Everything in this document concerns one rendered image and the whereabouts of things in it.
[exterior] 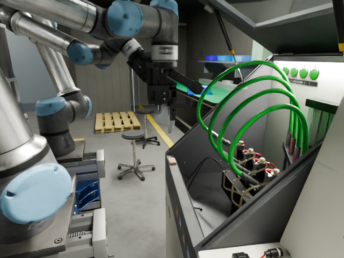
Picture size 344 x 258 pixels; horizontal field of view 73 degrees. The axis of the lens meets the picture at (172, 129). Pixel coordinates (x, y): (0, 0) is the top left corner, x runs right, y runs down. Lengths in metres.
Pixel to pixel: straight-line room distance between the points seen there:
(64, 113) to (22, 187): 0.66
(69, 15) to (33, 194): 0.40
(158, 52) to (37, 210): 0.45
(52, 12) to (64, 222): 0.50
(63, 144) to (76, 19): 0.60
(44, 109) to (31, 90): 6.34
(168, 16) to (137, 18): 0.10
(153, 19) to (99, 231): 0.56
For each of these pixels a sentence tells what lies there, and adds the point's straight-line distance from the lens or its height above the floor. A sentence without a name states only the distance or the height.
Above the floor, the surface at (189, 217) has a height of 0.95.
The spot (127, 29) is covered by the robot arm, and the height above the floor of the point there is 1.50.
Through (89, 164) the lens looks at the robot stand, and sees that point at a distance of 1.12.
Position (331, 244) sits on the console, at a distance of 0.61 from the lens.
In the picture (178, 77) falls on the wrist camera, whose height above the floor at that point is 1.38.
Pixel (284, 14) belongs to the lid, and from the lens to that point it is 0.97.
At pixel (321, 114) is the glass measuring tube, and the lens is 1.00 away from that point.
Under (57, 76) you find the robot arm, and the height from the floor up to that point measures 1.36.
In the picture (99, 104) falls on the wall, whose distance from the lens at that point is 6.32.
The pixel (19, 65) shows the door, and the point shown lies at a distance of 7.40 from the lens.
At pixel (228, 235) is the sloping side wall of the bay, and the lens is 0.65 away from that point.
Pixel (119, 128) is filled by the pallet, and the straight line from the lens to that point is 4.83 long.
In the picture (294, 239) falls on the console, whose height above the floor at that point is 1.02.
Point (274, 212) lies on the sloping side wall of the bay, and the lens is 0.66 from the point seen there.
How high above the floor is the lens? 1.44
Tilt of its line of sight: 17 degrees down
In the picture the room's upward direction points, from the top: straight up
